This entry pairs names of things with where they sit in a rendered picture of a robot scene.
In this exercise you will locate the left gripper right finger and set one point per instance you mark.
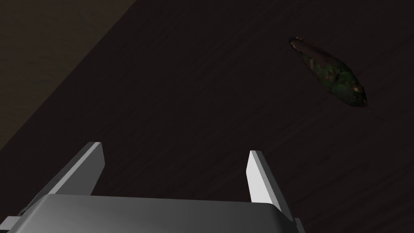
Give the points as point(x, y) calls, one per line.
point(262, 181)

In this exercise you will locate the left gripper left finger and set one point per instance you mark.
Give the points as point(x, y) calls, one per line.
point(81, 171)

